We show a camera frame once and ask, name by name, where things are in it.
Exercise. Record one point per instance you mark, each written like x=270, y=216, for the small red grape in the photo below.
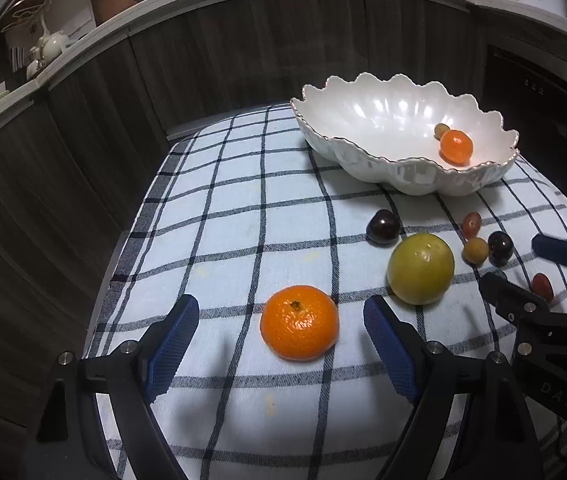
x=471, y=225

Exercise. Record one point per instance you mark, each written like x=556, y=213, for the dark wood cabinet front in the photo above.
x=77, y=155

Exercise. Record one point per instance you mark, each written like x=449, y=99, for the tan longan fruit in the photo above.
x=475, y=251

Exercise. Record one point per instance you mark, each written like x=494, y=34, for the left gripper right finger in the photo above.
x=493, y=439

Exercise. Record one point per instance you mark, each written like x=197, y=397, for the large orange mandarin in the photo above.
x=300, y=323

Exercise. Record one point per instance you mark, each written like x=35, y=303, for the dark blue round berry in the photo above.
x=501, y=248

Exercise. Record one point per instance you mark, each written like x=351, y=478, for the red oval grape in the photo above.
x=541, y=286

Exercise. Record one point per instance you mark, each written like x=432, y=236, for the white teapot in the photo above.
x=48, y=48

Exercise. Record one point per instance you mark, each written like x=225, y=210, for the small orange mandarin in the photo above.
x=456, y=147

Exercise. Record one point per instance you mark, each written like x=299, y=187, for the green round fruit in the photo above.
x=421, y=269

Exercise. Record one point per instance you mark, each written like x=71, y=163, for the checkered white kitchen cloth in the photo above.
x=243, y=209

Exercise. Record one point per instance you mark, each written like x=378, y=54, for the white scalloped ceramic bowl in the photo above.
x=383, y=131

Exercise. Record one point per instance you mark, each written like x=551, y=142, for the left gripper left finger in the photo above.
x=70, y=439

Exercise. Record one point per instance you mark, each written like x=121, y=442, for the tan longan in bowl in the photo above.
x=439, y=130

